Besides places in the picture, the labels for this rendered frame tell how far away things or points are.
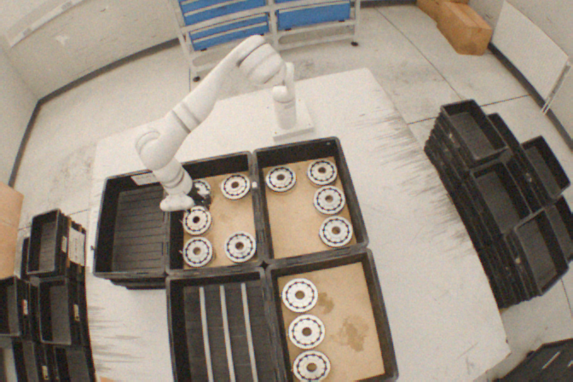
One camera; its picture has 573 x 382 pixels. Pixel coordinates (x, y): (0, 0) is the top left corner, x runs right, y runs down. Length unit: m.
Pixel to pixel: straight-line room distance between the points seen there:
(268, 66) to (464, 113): 1.52
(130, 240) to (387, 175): 1.04
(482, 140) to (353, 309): 1.33
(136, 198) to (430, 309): 1.17
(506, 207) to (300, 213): 1.28
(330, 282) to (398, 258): 0.31
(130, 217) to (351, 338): 0.88
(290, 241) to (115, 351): 0.84
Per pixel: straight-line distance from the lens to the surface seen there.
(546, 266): 1.78
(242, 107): 1.48
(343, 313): 0.89
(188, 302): 0.97
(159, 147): 0.63
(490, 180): 1.88
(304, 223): 0.96
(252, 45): 0.66
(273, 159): 1.03
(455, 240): 1.20
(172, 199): 0.77
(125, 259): 1.12
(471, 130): 1.89
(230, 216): 1.00
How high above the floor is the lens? 1.71
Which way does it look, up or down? 56 degrees down
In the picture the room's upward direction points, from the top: 8 degrees counter-clockwise
